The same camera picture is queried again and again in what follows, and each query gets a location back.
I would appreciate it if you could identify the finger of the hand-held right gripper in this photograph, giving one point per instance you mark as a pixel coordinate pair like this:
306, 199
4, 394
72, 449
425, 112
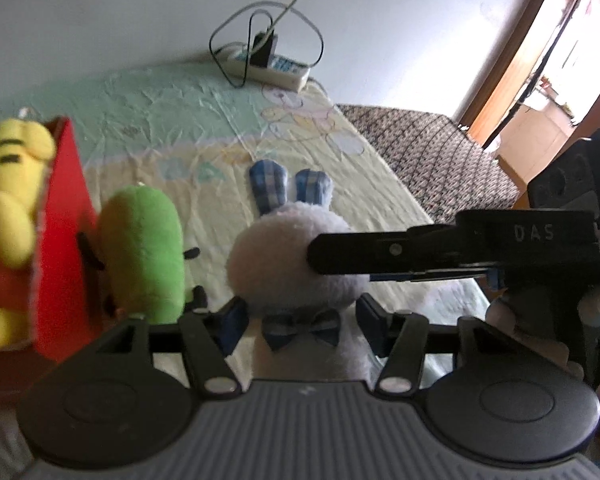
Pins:
360, 252
430, 276

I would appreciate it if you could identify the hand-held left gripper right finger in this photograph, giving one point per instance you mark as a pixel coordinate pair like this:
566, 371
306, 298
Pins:
370, 322

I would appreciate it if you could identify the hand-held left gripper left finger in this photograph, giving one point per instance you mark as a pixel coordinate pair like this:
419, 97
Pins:
235, 322

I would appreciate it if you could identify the white rabbit plush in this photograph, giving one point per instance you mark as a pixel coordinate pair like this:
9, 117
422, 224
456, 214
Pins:
275, 255

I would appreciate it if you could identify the green plush toy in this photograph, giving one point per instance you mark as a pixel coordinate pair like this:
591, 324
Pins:
140, 250

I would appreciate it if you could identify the red box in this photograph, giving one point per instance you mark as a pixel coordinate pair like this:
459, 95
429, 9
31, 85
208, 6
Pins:
60, 260

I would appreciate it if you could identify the yellow plush toy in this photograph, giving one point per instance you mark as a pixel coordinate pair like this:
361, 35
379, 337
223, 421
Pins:
10, 210

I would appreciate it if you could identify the beige cabinet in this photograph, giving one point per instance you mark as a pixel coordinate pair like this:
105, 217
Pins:
535, 135

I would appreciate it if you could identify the white power strip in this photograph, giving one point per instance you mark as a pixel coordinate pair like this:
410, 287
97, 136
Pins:
290, 77

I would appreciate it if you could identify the printed pastel bed sheet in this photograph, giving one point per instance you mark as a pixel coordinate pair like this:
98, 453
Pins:
180, 125

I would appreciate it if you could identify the black power adapter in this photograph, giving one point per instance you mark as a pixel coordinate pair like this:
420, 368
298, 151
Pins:
265, 52

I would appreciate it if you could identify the wooden door frame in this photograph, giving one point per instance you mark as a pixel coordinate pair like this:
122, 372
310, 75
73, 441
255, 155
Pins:
515, 55

